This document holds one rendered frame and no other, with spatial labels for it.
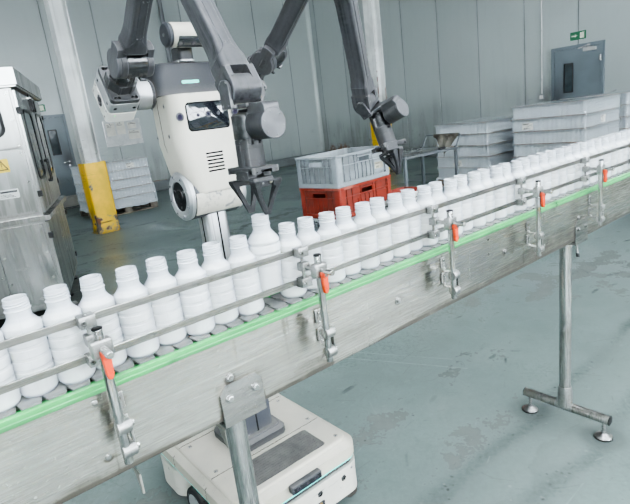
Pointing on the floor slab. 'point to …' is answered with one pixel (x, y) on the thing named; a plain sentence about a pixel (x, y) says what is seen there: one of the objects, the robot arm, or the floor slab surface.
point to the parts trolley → (426, 155)
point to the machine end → (18, 197)
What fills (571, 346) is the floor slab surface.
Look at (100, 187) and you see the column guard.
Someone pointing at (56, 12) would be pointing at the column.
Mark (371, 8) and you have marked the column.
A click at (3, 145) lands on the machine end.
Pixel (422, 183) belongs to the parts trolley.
